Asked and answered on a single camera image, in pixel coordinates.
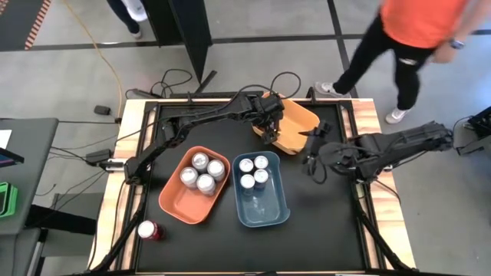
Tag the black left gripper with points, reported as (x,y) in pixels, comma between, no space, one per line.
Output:
(270,109)

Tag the blue plastic bin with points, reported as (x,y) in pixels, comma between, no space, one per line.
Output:
(264,211)

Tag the black power supply box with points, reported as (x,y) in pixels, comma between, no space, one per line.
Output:
(99,156)

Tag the yellow plastic bin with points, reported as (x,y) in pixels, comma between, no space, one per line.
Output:
(297,126)

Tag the green tray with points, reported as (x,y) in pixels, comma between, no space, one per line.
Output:
(14,201)

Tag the black partition panel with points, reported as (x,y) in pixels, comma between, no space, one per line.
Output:
(184,30)

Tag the red Coca-Cola can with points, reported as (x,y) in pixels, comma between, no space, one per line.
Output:
(147,229)

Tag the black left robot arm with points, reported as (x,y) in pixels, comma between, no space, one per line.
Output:
(207,115)

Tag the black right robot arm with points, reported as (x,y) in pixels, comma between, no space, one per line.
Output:
(403,142)

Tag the black floor device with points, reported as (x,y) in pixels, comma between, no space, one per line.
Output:
(481,126)

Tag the black power adapter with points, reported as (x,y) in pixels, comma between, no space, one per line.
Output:
(103,110)

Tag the person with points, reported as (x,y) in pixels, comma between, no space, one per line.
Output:
(122,17)
(418,19)

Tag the black table frame rail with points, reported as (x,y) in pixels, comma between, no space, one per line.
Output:
(346,115)

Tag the orange plastic bin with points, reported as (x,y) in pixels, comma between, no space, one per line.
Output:
(184,207)

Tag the dark tablet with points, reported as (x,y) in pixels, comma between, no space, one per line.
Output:
(9,158)

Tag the black table clamp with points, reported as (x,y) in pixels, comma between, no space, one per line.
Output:
(311,96)

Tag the white paper sheet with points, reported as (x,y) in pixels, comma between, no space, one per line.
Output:
(4,138)

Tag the grey desk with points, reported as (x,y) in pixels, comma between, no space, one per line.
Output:
(34,172)

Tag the black power strip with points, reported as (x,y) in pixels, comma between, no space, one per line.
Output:
(207,94)

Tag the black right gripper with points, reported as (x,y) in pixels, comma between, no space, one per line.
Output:
(314,151)

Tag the black orange-striped floor mat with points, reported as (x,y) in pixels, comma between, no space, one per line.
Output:
(19,23)

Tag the black frame strut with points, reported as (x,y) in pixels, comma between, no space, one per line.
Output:
(122,237)
(377,237)

